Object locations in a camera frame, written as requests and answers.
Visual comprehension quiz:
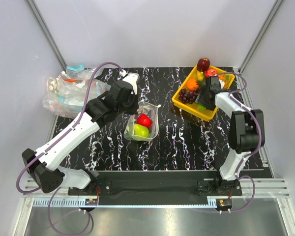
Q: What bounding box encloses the green star fruit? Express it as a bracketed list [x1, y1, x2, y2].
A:
[198, 104, 206, 111]

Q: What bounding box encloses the bright red apple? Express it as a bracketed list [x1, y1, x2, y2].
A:
[136, 114, 152, 129]

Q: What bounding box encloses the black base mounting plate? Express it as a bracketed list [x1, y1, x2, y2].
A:
[68, 170, 242, 197]

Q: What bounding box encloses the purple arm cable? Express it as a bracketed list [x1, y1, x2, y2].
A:
[193, 72, 264, 213]
[16, 61, 127, 234]

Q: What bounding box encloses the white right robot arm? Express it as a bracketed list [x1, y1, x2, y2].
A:
[197, 75, 265, 196]

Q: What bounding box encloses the clear zip top bag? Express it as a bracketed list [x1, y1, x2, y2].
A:
[123, 101, 161, 142]

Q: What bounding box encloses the small yellow fruit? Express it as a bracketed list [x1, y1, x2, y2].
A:
[196, 71, 204, 81]

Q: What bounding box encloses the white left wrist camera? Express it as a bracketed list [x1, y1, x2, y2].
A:
[119, 70, 140, 95]

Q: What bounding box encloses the pile of clear zip bags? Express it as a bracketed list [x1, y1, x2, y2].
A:
[41, 64, 113, 118]

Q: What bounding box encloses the dark red apple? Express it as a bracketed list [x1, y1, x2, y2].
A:
[197, 58, 210, 72]

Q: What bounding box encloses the smooth green apple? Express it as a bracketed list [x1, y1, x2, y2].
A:
[134, 123, 149, 138]

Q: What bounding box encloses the dark purple grape bunch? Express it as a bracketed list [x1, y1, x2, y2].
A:
[178, 88, 199, 104]

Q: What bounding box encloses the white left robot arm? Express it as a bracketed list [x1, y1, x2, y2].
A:
[22, 78, 138, 195]

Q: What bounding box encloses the yellow plastic fruit tray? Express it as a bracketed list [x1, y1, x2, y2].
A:
[171, 64, 236, 122]

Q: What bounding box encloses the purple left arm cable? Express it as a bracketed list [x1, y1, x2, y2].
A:
[16, 61, 127, 234]

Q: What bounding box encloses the aluminium frame rail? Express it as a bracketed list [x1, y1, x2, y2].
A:
[23, 178, 289, 208]

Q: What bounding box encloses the orange fruit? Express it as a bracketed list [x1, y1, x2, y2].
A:
[186, 78, 200, 91]

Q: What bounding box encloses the orange pineapple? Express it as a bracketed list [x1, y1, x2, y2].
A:
[218, 74, 231, 89]

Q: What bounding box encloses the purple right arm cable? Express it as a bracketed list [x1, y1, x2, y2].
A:
[193, 72, 264, 213]

